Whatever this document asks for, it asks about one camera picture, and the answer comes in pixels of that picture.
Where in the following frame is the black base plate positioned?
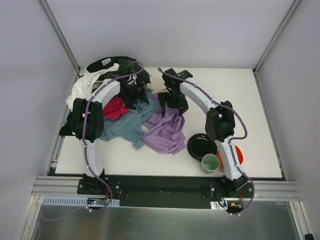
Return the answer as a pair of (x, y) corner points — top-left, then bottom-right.
(77, 175), (253, 209)

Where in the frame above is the cream black tote bag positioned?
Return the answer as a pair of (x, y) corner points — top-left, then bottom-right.
(59, 69), (101, 137)

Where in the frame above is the pale green cup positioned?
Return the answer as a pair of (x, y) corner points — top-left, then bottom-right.
(200, 153), (220, 174)

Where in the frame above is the right aluminium frame post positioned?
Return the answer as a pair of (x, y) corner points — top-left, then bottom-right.
(252, 0), (303, 76)

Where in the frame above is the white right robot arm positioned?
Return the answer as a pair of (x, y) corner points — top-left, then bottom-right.
(157, 68), (250, 191)

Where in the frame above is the magenta cloth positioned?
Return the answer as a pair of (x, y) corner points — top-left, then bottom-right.
(103, 96), (128, 121)

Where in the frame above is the lilac cloth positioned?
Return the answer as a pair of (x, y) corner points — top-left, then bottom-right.
(141, 108), (186, 155)

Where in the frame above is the blue-grey cloth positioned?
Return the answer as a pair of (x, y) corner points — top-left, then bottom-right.
(100, 90), (159, 149)

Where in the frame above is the beige folded cloth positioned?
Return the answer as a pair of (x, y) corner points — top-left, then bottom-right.
(146, 76), (168, 95)

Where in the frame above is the aluminium frame post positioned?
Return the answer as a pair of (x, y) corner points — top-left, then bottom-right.
(37, 0), (80, 72)
(252, 0), (303, 76)

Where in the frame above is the white cloth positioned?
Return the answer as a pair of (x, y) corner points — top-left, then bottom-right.
(66, 63), (120, 111)

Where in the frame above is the aluminium front rail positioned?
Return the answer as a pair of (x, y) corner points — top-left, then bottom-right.
(32, 176), (302, 202)

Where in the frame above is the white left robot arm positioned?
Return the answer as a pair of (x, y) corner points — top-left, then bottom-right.
(67, 61), (149, 187)

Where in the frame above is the black mesh cloth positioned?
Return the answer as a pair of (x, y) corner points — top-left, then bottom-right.
(84, 56), (152, 86)

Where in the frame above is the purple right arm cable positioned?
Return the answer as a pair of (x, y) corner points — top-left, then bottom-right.
(157, 66), (256, 201)

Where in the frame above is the left aluminium frame post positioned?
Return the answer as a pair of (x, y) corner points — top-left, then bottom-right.
(37, 0), (80, 72)

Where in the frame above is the orange bowl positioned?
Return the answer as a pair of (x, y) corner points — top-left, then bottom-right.
(216, 145), (244, 169)

